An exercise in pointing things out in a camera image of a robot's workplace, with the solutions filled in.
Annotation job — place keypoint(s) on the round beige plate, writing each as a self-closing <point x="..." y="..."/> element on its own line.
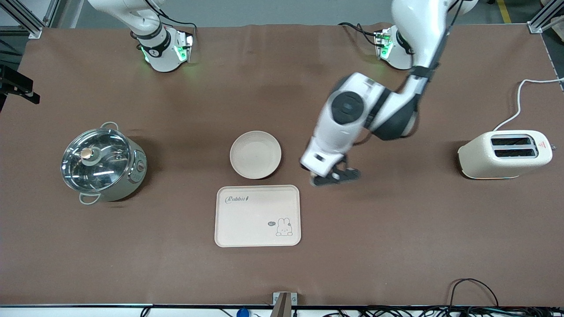
<point x="255" y="155"/>

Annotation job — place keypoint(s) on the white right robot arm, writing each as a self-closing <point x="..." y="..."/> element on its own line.
<point x="161" y="55"/>

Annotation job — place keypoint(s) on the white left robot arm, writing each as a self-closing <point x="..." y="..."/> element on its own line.
<point x="352" y="110"/>

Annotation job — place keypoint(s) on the beige rabbit print tray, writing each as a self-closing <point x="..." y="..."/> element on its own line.
<point x="251" y="220"/>

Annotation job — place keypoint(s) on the glass pot lid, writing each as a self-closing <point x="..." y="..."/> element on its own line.
<point x="97" y="160"/>

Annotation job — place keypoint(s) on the cream two-slot toaster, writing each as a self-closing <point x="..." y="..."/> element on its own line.
<point x="489" y="160"/>

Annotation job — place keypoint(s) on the steel pot with glass lid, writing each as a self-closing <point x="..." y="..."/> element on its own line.
<point x="132" y="180"/>

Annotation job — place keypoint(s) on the brown table cover mat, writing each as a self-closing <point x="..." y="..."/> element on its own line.
<point x="176" y="132"/>

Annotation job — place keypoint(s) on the blue round cap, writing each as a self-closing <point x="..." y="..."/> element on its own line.
<point x="243" y="313"/>

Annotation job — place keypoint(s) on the aluminium frame profile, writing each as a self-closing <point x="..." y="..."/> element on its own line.
<point x="544" y="20"/>
<point x="26" y="20"/>

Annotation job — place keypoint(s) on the grey metal camera bracket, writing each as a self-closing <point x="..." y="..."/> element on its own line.
<point x="284" y="304"/>

